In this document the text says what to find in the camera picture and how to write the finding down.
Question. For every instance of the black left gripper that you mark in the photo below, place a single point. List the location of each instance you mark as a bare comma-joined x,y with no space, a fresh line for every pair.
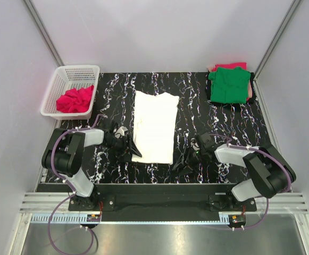
126,146

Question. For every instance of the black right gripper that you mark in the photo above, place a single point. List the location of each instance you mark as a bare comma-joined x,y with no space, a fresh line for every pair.
189,158

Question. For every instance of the white printed t-shirt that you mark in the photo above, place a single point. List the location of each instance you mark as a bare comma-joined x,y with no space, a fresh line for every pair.
154,127

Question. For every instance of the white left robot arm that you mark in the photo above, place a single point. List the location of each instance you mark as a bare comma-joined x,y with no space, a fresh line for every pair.
64,152

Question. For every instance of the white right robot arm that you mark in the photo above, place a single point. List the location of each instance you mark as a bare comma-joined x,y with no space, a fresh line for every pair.
269,172

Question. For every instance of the black marble pattern mat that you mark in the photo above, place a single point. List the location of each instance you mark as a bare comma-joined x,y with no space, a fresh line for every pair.
115,95

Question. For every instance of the crumpled pink t-shirt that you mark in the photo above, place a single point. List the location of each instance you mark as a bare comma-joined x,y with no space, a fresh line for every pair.
75,100

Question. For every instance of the right controller board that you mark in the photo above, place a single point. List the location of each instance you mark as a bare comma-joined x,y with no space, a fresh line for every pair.
238,219

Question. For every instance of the controller board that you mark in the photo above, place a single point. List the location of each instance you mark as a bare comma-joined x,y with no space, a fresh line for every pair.
238,219
93,217

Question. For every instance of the left controller board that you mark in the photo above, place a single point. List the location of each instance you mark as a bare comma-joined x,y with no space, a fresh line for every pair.
93,217

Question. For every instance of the white plastic basket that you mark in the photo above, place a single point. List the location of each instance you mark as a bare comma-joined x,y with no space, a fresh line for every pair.
66,78

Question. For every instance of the folded green t-shirt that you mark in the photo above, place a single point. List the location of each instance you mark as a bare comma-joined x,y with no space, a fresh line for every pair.
229,86

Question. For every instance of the folded peach t-shirt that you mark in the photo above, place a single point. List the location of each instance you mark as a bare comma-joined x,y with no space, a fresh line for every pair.
250,90

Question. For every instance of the folded red t-shirt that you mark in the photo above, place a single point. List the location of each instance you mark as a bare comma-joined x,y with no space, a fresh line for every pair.
242,65

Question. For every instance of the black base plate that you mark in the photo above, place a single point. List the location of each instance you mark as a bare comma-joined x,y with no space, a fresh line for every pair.
137,203

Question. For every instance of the aluminium rail frame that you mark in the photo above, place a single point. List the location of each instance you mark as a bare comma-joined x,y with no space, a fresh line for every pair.
171,223

